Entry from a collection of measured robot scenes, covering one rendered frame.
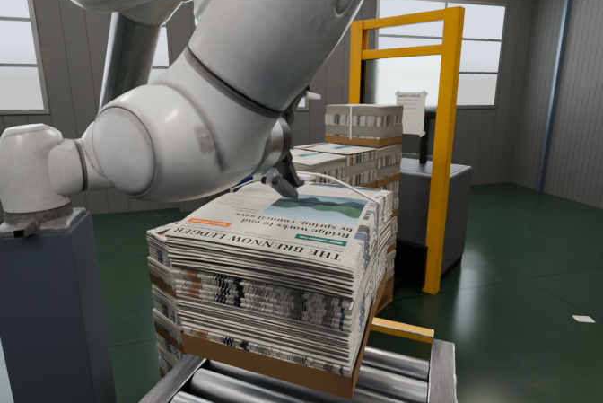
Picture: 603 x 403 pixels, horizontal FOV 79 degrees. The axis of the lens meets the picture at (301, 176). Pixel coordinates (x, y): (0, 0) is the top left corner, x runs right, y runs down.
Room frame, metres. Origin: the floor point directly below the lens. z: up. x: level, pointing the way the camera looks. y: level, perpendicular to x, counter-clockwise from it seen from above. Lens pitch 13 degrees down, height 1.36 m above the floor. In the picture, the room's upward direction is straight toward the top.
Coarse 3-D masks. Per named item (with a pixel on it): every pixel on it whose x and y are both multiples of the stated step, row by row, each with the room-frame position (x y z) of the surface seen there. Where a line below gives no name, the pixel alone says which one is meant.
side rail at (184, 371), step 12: (180, 360) 0.67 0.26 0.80; (192, 360) 0.67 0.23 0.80; (204, 360) 0.67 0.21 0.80; (168, 372) 0.64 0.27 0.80; (180, 372) 0.64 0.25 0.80; (192, 372) 0.64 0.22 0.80; (156, 384) 0.61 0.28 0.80; (168, 384) 0.61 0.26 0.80; (180, 384) 0.61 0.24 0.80; (156, 396) 0.58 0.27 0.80; (168, 396) 0.58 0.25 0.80
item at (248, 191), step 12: (240, 192) 0.69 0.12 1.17; (252, 192) 0.68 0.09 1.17; (264, 192) 0.68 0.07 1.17; (276, 192) 0.67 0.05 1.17; (300, 192) 0.67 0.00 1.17; (312, 192) 0.67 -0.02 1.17; (324, 204) 0.59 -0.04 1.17; (336, 204) 0.59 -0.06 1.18; (348, 204) 0.59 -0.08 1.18; (360, 204) 0.59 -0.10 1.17; (372, 204) 0.60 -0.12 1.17; (372, 252) 0.57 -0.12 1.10; (372, 264) 0.58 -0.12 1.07; (372, 276) 0.60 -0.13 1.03; (372, 288) 0.61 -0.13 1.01; (372, 300) 0.60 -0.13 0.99
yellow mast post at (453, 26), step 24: (456, 24) 2.28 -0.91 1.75; (456, 48) 2.27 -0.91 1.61; (456, 72) 2.29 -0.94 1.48; (456, 96) 2.32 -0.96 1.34; (432, 168) 2.33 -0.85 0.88; (432, 192) 2.32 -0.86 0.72; (432, 216) 2.31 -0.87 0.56; (432, 240) 2.30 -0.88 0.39; (432, 264) 2.29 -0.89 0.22; (432, 288) 2.28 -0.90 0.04
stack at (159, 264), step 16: (160, 240) 1.28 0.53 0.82; (160, 256) 1.30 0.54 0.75; (160, 272) 1.30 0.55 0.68; (160, 288) 1.32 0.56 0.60; (160, 304) 1.33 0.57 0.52; (176, 304) 1.24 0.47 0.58; (160, 320) 1.32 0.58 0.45; (176, 320) 1.23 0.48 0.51; (160, 336) 1.35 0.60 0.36; (176, 336) 1.25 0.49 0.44; (160, 352) 1.36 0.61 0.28; (176, 352) 1.27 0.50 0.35
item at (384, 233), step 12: (324, 192) 0.67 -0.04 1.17; (336, 192) 0.68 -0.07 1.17; (348, 192) 0.68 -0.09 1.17; (372, 192) 0.71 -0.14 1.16; (384, 192) 0.72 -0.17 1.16; (384, 204) 0.65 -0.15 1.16; (384, 216) 0.68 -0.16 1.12; (384, 228) 0.68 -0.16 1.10; (384, 240) 0.69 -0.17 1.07; (384, 252) 0.73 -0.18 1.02; (384, 264) 0.75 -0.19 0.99
